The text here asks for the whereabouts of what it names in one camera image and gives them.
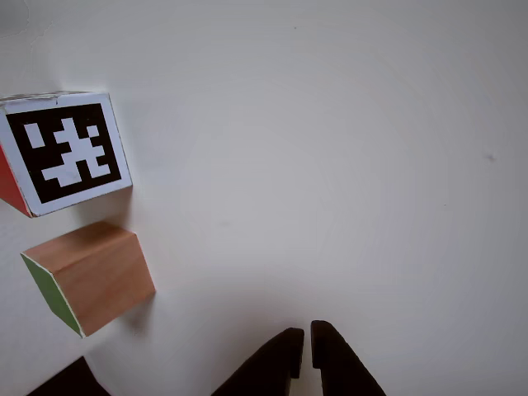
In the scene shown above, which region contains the wooden cube with green face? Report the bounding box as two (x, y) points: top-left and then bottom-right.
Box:
(20, 221), (157, 338)

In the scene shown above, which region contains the red cube with marker print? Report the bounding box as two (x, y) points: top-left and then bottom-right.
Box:
(0, 90), (134, 219)

